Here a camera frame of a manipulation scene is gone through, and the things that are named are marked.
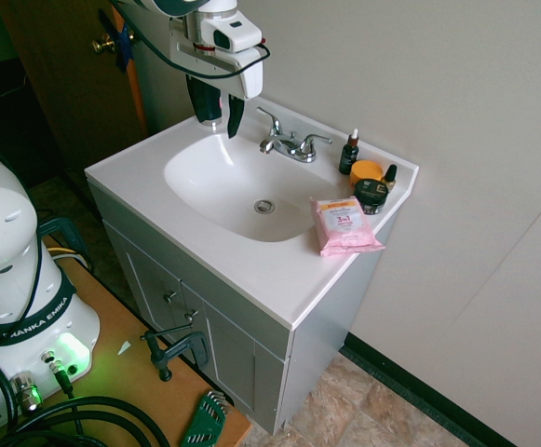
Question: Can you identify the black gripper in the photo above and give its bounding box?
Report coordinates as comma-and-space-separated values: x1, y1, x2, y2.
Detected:
184, 73, 246, 140

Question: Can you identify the chrome faucet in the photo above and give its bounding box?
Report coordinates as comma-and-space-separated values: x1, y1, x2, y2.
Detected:
255, 105, 334, 164

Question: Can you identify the blue tape strip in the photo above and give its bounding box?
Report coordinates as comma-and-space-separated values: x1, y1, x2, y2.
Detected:
97, 8, 136, 74

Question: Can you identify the dark dropper bottle white cap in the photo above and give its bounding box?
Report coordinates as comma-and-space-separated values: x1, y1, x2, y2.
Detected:
338, 128, 360, 176

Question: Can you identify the brass doorknob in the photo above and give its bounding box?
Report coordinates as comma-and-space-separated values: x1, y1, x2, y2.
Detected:
90, 32, 117, 56

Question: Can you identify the orange round jar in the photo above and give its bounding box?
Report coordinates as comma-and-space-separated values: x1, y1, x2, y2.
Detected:
349, 159, 385, 186

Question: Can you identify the brown wooden door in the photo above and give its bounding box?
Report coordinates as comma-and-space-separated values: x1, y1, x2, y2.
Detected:
0, 0, 148, 173

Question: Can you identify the pink wipes pack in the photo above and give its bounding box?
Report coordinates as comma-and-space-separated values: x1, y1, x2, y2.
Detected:
309, 196, 386, 258

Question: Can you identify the white sink countertop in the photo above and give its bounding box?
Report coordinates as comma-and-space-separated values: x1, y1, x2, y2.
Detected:
84, 95, 420, 332

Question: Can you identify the black round jar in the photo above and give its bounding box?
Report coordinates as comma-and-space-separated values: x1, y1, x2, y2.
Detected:
352, 178, 389, 216

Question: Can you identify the small gold bottle black cap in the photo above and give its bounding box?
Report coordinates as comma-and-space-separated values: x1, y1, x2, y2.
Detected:
380, 163, 399, 193

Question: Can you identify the grey vanity cabinet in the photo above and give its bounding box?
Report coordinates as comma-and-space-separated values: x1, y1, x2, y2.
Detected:
87, 181, 395, 437

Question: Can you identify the black C-clamp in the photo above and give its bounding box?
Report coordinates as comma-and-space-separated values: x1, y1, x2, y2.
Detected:
140, 324, 210, 383

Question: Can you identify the green hex key set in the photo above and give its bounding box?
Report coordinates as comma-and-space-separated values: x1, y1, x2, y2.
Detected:
179, 389, 228, 447

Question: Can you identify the black baseboard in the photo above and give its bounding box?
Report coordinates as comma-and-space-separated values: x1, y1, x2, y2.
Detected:
344, 332, 518, 447

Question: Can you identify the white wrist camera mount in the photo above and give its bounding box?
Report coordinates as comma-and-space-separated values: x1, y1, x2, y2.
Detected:
168, 27, 264, 100

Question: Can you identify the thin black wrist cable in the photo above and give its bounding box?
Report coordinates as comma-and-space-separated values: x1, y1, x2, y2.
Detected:
109, 0, 272, 78

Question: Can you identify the dark green frame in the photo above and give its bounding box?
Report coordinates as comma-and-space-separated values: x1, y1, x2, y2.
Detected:
36, 217, 92, 274

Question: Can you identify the yellow cable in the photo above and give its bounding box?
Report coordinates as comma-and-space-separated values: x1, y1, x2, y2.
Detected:
46, 246, 88, 267

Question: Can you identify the black plug cable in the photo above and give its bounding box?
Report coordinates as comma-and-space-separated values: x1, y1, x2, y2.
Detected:
41, 353, 76, 400

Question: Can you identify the thick black base cable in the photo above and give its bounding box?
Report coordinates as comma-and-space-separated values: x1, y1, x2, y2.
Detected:
0, 395, 173, 447

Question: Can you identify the silver cable connector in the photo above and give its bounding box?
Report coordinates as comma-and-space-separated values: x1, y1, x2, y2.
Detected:
8, 371, 44, 416

